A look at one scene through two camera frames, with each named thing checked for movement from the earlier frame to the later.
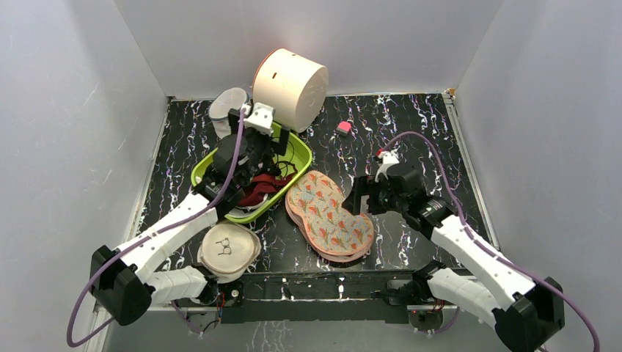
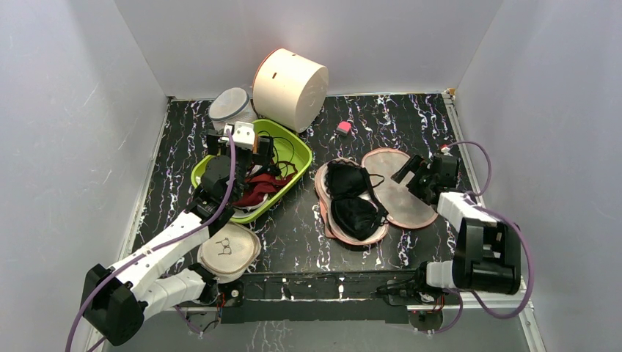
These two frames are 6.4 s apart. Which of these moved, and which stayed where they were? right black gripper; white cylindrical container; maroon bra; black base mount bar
Moved: right black gripper
Stayed: maroon bra; black base mount bar; white cylindrical container
